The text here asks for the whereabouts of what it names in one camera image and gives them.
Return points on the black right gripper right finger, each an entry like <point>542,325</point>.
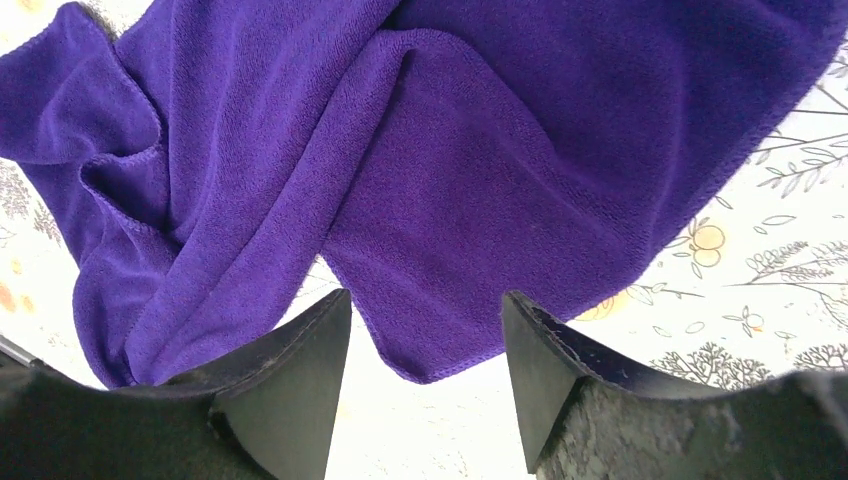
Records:
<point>586,411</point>

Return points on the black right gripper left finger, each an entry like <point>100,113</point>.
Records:
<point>266,410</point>

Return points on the purple towel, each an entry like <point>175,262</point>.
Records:
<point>436,153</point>

